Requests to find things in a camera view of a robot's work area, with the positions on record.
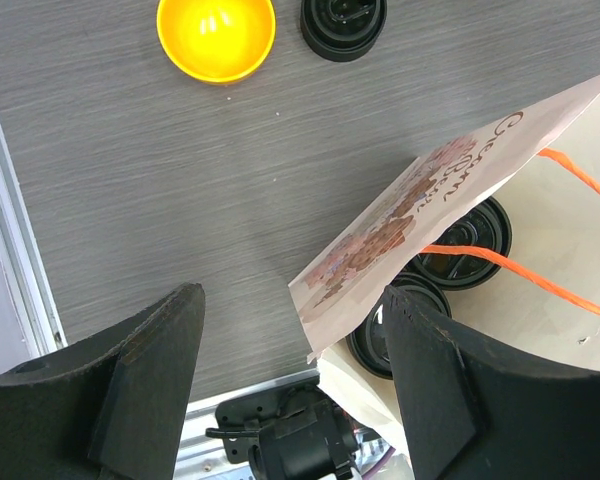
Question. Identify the black cup lid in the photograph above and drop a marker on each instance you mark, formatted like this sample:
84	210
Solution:
367	343
486	226

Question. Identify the aluminium frame rail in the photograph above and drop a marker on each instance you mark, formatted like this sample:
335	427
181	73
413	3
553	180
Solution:
30	325

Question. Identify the brown paper takeout bag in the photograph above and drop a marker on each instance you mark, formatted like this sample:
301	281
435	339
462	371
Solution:
458	315

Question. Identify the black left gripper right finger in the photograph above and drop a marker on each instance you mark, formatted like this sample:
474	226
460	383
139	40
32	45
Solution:
473	407

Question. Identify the orange plastic bowl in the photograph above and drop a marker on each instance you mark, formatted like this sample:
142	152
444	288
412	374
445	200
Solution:
216	42

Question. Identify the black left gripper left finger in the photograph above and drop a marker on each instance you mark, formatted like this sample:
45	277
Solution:
111	406

